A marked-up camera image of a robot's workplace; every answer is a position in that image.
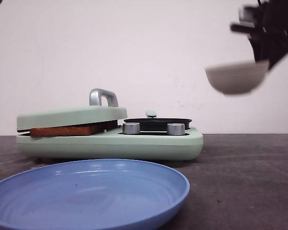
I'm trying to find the silver control knob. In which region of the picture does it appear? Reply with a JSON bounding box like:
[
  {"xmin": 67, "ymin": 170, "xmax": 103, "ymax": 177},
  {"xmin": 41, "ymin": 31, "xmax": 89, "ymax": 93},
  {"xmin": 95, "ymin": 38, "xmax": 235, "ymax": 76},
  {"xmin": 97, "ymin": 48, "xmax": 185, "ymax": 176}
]
[
  {"xmin": 167, "ymin": 123, "xmax": 185, "ymax": 136},
  {"xmin": 122, "ymin": 122, "xmax": 141, "ymax": 135}
]

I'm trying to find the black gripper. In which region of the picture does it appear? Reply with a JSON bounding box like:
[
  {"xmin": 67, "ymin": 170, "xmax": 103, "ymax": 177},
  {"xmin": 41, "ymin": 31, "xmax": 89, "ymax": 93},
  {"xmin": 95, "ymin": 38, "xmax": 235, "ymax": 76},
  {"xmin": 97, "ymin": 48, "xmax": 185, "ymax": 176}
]
[{"xmin": 230, "ymin": 0, "xmax": 288, "ymax": 71}]

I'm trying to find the blue plate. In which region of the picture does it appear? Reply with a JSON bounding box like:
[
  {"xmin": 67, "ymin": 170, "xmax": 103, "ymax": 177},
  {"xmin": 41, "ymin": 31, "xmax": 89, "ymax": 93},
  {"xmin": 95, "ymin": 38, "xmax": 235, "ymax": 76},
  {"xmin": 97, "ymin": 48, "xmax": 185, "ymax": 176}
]
[{"xmin": 0, "ymin": 159, "xmax": 190, "ymax": 230}]

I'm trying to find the mint green breakfast maker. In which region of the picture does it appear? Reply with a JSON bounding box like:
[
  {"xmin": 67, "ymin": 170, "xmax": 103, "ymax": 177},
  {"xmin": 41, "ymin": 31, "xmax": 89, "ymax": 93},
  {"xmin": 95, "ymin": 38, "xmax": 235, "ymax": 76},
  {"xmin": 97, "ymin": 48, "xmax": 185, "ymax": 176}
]
[{"xmin": 16, "ymin": 127, "xmax": 204, "ymax": 161}]

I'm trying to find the silver left control knob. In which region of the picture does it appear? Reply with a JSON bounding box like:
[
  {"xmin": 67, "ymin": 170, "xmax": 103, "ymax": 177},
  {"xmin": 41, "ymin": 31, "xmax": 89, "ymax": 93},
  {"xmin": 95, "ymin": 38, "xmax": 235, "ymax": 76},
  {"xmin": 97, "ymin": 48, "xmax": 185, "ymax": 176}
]
[{"xmin": 122, "ymin": 122, "xmax": 141, "ymax": 135}]

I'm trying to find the mint green hinged lid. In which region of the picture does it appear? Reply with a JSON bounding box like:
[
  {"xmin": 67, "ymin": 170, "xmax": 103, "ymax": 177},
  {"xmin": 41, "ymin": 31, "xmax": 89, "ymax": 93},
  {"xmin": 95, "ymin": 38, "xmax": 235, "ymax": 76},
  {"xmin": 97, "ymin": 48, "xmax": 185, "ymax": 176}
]
[{"xmin": 16, "ymin": 88, "xmax": 127, "ymax": 132}]

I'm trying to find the black frying pan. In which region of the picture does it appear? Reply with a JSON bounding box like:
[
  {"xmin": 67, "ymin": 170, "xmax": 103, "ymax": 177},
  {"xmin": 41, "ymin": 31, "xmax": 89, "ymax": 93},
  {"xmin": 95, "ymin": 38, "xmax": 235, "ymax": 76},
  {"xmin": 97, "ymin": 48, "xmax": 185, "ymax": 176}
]
[{"xmin": 124, "ymin": 110, "xmax": 192, "ymax": 132}]

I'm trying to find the cream ribbed bowl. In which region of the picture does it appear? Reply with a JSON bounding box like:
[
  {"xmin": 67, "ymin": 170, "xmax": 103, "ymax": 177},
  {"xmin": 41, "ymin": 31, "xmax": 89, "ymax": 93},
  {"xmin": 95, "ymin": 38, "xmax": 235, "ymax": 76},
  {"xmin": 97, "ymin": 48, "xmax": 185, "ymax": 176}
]
[{"xmin": 204, "ymin": 60, "xmax": 270, "ymax": 95}]

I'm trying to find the silver right control knob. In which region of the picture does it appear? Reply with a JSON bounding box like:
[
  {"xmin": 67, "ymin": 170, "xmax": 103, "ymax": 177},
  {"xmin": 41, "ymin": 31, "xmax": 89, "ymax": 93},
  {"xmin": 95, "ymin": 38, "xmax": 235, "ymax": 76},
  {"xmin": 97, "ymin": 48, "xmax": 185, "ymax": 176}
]
[{"xmin": 167, "ymin": 123, "xmax": 185, "ymax": 136}]

